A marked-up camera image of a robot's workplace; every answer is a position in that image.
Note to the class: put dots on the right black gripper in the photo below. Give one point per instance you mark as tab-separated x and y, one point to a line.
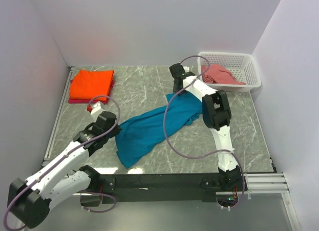
175	89

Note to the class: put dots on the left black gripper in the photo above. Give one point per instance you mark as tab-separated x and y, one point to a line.
115	131

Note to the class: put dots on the blue t shirt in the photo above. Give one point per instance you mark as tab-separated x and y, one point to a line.
140	134

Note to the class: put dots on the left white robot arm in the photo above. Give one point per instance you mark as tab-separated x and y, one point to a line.
32	199

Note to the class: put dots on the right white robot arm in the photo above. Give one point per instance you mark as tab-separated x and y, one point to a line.
216	115

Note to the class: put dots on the pink t shirt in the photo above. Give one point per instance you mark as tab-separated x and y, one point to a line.
217	74

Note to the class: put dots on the folded magenta t shirt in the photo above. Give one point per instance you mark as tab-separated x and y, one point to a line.
85	101

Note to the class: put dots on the folded orange t shirt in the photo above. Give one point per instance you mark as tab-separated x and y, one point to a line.
89	84

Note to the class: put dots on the white plastic basket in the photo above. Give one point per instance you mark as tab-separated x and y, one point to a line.
242	66

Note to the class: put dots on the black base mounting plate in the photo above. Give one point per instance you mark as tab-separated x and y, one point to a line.
161	187

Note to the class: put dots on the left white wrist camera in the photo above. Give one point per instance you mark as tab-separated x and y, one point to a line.
95	110

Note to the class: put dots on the aluminium frame rail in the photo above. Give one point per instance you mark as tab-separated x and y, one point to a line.
266	183

